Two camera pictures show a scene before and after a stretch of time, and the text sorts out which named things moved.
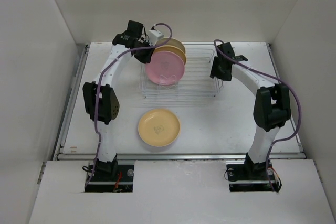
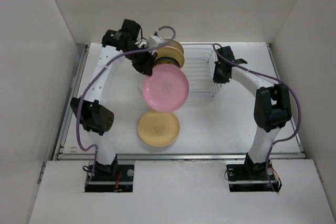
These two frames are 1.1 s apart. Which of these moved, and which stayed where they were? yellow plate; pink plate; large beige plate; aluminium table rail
Moved: pink plate
Stayed: aluminium table rail; yellow plate; large beige plate
